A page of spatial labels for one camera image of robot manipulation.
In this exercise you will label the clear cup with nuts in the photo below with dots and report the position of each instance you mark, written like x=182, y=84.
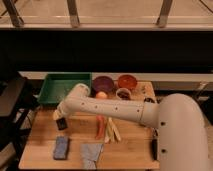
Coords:
x=123, y=94

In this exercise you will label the beige wooden sticks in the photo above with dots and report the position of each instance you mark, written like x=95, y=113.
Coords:
x=111, y=132

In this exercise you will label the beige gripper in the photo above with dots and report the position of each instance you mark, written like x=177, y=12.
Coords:
x=57, y=115

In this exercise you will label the orange carrot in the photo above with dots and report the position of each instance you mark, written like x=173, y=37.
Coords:
x=100, y=132

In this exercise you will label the blue sponge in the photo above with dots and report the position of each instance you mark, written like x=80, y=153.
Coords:
x=61, y=148

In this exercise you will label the red bowl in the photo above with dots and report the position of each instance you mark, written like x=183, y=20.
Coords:
x=127, y=81

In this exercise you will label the orange ball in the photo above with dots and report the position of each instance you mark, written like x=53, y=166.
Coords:
x=101, y=95

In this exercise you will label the black eraser block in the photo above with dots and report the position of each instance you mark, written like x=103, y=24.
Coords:
x=62, y=124

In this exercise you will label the wooden cutting board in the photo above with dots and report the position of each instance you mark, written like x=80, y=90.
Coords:
x=131, y=153

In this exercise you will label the black handled knife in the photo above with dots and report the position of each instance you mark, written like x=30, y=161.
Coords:
x=154, y=145

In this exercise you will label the black chair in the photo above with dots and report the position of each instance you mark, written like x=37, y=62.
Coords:
x=16, y=100

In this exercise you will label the grey folded cloth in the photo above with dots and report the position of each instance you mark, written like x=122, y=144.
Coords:
x=90, y=153

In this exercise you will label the purple bowl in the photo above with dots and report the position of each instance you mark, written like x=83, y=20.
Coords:
x=103, y=83

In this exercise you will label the green plastic tray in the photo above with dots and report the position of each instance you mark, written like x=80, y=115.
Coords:
x=56, y=86

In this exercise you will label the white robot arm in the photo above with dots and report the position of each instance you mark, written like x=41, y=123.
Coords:
x=182, y=137

